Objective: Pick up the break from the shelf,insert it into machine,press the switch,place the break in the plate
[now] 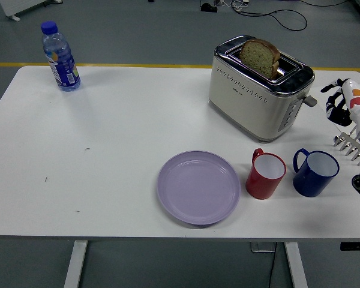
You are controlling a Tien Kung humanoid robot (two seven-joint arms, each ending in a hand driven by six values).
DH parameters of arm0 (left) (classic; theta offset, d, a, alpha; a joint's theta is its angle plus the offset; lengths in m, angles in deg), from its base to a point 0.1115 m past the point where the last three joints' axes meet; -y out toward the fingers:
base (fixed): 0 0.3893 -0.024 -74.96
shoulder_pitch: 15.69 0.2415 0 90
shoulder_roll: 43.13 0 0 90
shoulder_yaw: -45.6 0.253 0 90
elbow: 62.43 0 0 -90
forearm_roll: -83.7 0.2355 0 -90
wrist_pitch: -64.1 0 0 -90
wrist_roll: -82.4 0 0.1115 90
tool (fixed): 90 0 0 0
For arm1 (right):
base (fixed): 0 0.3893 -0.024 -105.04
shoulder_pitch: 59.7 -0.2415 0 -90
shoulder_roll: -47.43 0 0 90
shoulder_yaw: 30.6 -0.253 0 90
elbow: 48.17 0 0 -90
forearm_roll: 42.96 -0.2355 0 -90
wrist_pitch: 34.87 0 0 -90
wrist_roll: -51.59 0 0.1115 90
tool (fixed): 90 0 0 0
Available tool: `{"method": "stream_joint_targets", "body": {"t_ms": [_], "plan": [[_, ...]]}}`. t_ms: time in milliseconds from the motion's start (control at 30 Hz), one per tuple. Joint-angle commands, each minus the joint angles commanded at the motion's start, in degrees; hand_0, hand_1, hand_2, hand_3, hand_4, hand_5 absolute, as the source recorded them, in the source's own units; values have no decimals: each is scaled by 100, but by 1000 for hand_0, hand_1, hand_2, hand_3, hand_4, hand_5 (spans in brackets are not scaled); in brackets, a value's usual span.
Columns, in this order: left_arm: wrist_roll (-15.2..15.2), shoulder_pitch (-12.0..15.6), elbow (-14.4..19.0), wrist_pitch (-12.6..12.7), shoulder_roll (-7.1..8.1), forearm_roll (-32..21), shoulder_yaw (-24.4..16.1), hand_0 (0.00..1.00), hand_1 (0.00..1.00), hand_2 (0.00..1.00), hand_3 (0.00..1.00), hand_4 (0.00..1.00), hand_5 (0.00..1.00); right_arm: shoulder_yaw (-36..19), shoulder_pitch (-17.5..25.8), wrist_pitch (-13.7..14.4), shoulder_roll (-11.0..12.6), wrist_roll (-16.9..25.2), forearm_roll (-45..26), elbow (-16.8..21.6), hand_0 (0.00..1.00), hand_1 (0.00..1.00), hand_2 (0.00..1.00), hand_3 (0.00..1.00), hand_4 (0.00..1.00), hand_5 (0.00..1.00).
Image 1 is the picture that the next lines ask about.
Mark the blue mug white inside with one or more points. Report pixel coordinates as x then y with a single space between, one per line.
308 183

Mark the black table control panel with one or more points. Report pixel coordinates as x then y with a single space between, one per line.
355 245

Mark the white floor stand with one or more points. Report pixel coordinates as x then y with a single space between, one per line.
21 7

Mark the cream and chrome toaster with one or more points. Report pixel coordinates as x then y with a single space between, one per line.
246 99

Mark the silver metal toast rack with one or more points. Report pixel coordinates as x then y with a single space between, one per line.
348 148

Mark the grey toaster lever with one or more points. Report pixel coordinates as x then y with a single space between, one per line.
310 101

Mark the clear plastic under-table bracket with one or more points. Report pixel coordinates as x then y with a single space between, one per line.
262 247

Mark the white table leg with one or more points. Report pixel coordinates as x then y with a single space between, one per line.
75 264
295 264

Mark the clear water bottle blue cap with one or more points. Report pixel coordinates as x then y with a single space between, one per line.
63 67

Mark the lilac round plate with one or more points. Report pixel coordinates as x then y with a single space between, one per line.
198 187

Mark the slice of bread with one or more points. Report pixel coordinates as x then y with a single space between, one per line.
259 57

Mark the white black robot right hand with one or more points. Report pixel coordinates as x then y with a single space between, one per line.
358 102

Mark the black floor device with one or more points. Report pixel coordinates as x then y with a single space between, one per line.
208 7

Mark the red mug white inside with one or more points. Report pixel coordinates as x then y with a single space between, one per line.
260 186

